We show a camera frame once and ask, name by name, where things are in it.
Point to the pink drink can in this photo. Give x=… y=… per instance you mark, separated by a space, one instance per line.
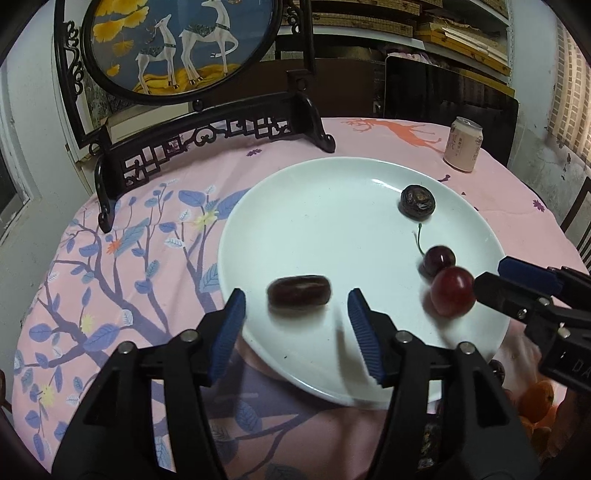
x=461 y=147

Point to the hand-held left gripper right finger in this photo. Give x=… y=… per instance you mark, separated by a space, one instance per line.
x=364 y=332

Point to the dark wooden chair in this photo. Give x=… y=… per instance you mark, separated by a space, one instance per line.
x=581 y=221

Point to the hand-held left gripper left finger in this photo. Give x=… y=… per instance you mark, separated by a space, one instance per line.
x=228 y=332

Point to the white round plate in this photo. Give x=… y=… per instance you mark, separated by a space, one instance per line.
x=323 y=221

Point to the brown panel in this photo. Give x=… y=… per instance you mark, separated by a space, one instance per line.
x=346 y=83

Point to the round deer screen black frame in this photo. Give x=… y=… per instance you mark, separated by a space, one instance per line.
x=184 y=46

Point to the shelf of woven boxes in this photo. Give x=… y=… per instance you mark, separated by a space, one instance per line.
x=461 y=41

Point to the red cherry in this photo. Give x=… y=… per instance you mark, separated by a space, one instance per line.
x=450 y=290

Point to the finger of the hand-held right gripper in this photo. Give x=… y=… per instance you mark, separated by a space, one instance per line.
x=496 y=290
x=526 y=274

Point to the dark brown oblong date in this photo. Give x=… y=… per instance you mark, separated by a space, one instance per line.
x=299 y=295

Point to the dark cherry with stem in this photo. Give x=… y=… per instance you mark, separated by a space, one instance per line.
x=438 y=259

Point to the small dark fruit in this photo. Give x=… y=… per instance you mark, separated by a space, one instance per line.
x=498 y=371

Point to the pink floral tablecloth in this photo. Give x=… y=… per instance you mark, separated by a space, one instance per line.
x=369 y=138

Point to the wrinkled dark round fruit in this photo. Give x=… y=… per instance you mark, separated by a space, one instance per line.
x=418 y=201

